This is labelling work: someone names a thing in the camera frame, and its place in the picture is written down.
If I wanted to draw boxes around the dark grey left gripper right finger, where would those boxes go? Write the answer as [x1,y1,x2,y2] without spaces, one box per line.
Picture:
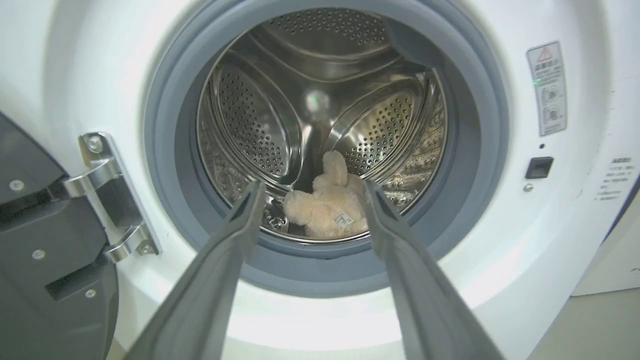
[361,180,506,360]

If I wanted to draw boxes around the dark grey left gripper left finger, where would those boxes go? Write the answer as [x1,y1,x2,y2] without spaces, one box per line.
[124,180,267,360]

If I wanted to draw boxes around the beige plush toy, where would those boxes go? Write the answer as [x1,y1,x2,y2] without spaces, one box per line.
[283,150,370,239]

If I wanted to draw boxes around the white front-load washing machine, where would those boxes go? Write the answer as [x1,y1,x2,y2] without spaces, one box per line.
[0,0,640,360]

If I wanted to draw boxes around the dark grey washing machine door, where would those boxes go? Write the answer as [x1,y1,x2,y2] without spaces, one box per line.
[0,111,120,360]

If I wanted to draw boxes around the grey rubber door gasket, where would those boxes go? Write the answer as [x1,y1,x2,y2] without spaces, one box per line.
[143,0,510,299]

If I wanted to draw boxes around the chrome door hinge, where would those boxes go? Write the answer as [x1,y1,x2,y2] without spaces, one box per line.
[63,131,162,264]

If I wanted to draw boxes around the black door latch slot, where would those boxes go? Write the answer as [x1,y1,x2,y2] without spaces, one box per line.
[524,156,554,180]

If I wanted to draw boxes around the stainless steel perforated drum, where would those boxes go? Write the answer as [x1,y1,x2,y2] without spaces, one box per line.
[196,7,449,244]

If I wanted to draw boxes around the warning sticker label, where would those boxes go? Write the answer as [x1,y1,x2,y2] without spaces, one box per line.
[526,40,568,138]

